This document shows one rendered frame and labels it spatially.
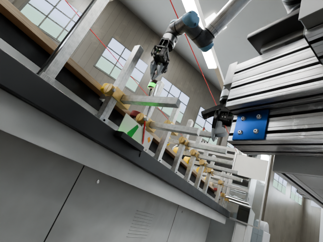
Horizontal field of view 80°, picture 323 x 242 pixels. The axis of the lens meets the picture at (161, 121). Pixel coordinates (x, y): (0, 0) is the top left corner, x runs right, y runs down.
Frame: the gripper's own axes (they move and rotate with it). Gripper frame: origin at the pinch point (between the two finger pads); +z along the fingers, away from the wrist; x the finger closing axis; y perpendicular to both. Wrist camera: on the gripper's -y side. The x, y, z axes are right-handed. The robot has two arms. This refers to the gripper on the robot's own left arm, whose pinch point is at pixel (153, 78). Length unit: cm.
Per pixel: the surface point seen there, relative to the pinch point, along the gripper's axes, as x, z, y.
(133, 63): -9.3, -0.9, 7.1
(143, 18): -310, -485, -375
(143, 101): 5.0, 17.9, 9.4
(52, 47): -33.3, 13.3, 25.3
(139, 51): -9.4, -8.2, 7.4
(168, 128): 12.9, 17.6, -14.3
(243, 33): 34, -485, -382
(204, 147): 31, 7, -61
